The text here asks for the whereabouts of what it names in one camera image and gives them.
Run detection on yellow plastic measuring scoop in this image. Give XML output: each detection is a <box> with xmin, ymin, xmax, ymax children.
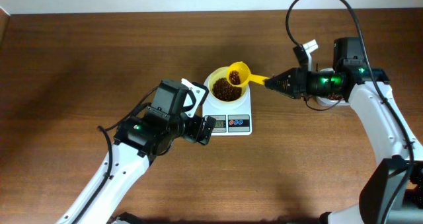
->
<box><xmin>226</xmin><ymin>61</ymin><xmax>269</xmax><ymax>87</ymax></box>

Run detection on pale yellow plastic bowl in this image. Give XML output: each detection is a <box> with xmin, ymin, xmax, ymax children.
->
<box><xmin>206</xmin><ymin>67</ymin><xmax>249</xmax><ymax>102</ymax></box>

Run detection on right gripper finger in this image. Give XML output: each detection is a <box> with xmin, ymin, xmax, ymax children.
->
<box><xmin>264</xmin><ymin>68</ymin><xmax>294</xmax><ymax>85</ymax></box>
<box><xmin>264</xmin><ymin>81</ymin><xmax>294</xmax><ymax>98</ymax></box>

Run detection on red adzuki beans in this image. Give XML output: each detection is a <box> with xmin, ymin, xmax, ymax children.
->
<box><xmin>327</xmin><ymin>94</ymin><xmax>343</xmax><ymax>100</ymax></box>

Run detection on white digital kitchen scale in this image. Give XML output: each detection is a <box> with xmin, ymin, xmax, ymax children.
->
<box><xmin>202</xmin><ymin>75</ymin><xmax>252</xmax><ymax>136</ymax></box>

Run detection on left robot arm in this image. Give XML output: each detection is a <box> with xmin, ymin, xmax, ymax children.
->
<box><xmin>59</xmin><ymin>79</ymin><xmax>216</xmax><ymax>223</ymax></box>

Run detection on clear plastic food container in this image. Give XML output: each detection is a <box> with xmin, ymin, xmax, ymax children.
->
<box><xmin>316</xmin><ymin>68</ymin><xmax>350</xmax><ymax>107</ymax></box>

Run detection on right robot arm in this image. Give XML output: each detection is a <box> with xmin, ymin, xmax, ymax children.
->
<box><xmin>264</xmin><ymin>37</ymin><xmax>422</xmax><ymax>223</ymax></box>

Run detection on red beans in scoop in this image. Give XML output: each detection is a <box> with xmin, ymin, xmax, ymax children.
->
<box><xmin>229</xmin><ymin>70</ymin><xmax>241</xmax><ymax>85</ymax></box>

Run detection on red beans in bowl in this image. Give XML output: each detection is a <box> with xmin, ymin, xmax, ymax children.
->
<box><xmin>212</xmin><ymin>78</ymin><xmax>242</xmax><ymax>102</ymax></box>

